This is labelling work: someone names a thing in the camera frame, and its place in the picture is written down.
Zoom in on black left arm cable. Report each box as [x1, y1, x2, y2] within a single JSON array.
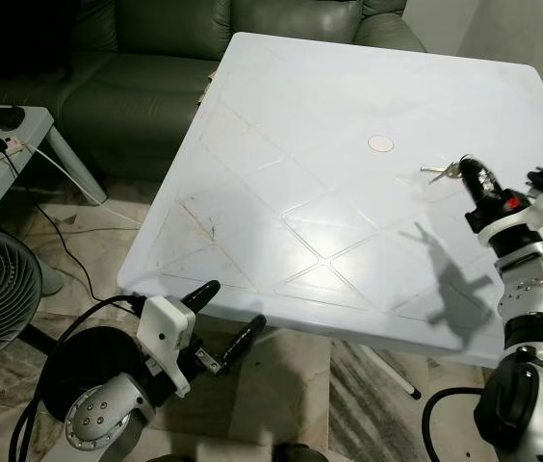
[[21, 295, 149, 462]]

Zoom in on dark green leather sofa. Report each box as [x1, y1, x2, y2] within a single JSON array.
[[0, 0, 428, 185]]

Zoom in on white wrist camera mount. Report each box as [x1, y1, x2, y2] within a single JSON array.
[[139, 295, 198, 397], [478, 164, 543, 259]]

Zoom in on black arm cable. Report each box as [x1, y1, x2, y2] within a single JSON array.
[[21, 295, 149, 462], [421, 387, 504, 462]]

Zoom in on white plastic table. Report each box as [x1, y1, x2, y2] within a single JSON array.
[[116, 32, 543, 401]]

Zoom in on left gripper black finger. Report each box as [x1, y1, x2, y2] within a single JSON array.
[[219, 315, 268, 372], [181, 280, 222, 312]]

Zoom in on thin white cable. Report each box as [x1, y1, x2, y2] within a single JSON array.
[[21, 141, 120, 209]]

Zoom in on silver keys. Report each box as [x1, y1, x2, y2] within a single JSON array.
[[421, 162, 466, 185]]

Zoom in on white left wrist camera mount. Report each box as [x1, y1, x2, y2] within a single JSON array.
[[139, 295, 198, 397]]

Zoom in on round beige table cap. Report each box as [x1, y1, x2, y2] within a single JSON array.
[[368, 136, 396, 155]]

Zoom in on small brown cloth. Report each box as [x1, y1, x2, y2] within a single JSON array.
[[198, 69, 220, 106]]

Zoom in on thin black power cable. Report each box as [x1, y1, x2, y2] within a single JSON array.
[[0, 138, 120, 292]]

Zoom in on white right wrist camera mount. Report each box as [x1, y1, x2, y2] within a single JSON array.
[[478, 164, 543, 259]]

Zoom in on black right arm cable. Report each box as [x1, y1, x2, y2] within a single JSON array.
[[421, 387, 504, 462]]

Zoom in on black garment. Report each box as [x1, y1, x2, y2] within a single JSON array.
[[0, 0, 86, 81]]

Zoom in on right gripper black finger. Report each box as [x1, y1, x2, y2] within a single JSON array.
[[459, 154, 504, 205]]

